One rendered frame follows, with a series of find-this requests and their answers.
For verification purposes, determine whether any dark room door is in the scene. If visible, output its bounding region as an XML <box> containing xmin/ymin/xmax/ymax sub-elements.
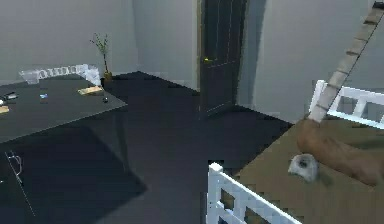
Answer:
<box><xmin>198</xmin><ymin>0</ymin><xmax>250</xmax><ymax>117</ymax></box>

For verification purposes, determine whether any tan flat book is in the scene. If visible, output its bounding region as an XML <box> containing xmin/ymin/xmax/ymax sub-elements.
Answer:
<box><xmin>77</xmin><ymin>85</ymin><xmax>104</xmax><ymax>96</ymax></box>

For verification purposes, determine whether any green house plant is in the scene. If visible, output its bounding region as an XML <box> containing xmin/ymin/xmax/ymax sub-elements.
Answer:
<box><xmin>89</xmin><ymin>32</ymin><xmax>111</xmax><ymax>73</ymax></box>

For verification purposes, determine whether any dark grey desk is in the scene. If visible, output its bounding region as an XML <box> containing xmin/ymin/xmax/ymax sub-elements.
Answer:
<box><xmin>0</xmin><ymin>73</ymin><xmax>148</xmax><ymax>224</ymax></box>

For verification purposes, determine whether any white slatted chair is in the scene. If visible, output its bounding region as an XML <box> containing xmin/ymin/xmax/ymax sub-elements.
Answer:
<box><xmin>37</xmin><ymin>63</ymin><xmax>102</xmax><ymax>87</ymax></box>

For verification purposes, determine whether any white bed with brown cover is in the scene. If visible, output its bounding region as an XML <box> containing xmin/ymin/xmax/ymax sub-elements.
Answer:
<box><xmin>206</xmin><ymin>79</ymin><xmax>384</xmax><ymax>224</ymax></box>

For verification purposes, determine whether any clear pale box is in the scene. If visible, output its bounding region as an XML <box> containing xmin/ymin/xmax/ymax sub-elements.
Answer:
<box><xmin>18</xmin><ymin>68</ymin><xmax>42</xmax><ymax>85</ymax></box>

